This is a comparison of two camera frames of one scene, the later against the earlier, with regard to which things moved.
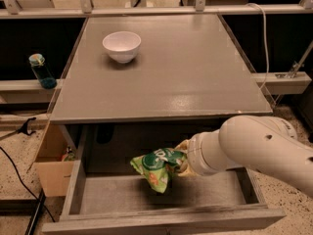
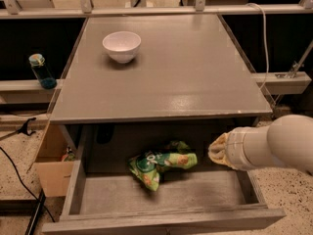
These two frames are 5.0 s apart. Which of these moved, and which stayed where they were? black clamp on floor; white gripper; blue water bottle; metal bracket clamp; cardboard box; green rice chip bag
Moved: green rice chip bag; white gripper
Stayed: cardboard box; blue water bottle; black clamp on floor; metal bracket clamp
